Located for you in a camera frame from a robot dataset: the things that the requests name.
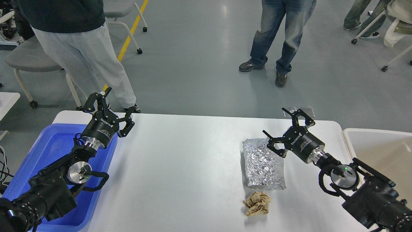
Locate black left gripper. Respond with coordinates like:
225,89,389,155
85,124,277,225
80,87,138,149

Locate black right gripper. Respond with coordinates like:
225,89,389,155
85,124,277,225
262,108,325,163

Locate silver foil bag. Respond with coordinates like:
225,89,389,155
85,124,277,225
242,138,286,190

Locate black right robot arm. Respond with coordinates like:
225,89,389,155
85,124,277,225
267,108,412,232

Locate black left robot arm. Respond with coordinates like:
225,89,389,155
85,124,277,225
1,87,135,232

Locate left metal floor plate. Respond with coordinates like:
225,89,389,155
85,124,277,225
282,107,297,117

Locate metal floor plate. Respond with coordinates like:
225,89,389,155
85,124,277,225
282,107,297,117
300,107,315,118

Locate right metal floor plate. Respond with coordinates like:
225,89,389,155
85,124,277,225
300,107,315,118

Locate crumpled brown paper ball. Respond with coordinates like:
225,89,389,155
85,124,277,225
243,191,272,217

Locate person in grey sweatpants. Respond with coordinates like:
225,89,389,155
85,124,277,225
17,0,141,113

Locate white plastic bin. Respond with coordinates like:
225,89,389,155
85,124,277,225
342,128,412,208

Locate grey office chair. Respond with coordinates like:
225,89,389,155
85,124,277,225
5,36,62,108

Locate white side table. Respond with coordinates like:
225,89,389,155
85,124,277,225
0,92,21,120

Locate grey chair with white legs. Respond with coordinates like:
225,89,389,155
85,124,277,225
103,0,148,54

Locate person in blue jeans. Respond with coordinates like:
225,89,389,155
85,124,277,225
239,0,317,88

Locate person in olive trousers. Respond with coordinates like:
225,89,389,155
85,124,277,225
343,0,391,39

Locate white chair at right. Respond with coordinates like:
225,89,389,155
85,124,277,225
351,0,412,72

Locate black cables at left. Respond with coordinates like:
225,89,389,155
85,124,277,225
0,146,14,194

